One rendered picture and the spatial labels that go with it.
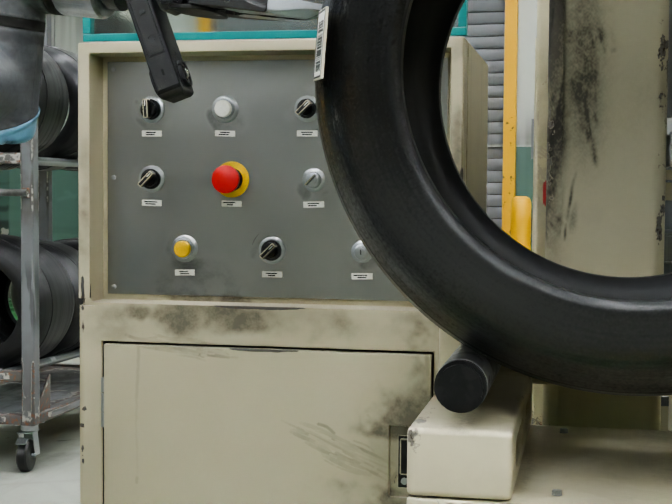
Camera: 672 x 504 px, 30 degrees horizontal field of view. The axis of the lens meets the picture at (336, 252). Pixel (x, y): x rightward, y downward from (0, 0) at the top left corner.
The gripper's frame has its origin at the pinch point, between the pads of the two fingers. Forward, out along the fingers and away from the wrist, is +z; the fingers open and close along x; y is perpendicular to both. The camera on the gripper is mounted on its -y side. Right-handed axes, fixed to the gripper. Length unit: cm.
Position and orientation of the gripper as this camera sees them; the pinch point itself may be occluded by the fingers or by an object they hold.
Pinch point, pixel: (312, 15)
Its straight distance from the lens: 118.9
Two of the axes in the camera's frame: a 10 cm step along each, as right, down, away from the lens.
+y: 1.2, -9.9, -0.7
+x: 2.0, -0.5, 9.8
